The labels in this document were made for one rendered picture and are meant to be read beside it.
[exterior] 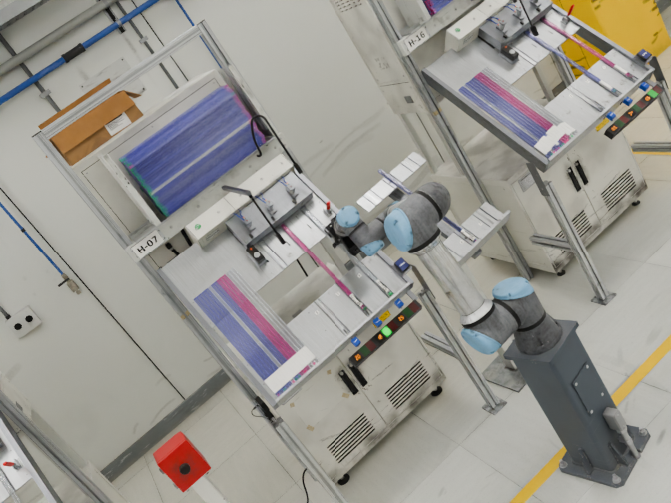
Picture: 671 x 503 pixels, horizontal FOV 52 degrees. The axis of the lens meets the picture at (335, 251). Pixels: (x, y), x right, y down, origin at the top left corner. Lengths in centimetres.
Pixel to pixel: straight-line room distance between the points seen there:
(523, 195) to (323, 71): 181
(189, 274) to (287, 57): 211
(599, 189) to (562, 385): 151
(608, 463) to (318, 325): 110
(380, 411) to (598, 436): 101
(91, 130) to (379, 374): 158
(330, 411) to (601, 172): 175
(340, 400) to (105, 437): 196
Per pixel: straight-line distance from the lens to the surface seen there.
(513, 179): 326
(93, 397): 445
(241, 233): 270
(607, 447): 254
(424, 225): 200
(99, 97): 275
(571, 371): 233
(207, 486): 272
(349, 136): 463
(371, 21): 331
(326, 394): 295
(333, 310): 260
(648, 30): 552
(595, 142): 357
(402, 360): 308
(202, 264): 274
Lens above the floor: 192
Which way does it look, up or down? 21 degrees down
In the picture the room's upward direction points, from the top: 34 degrees counter-clockwise
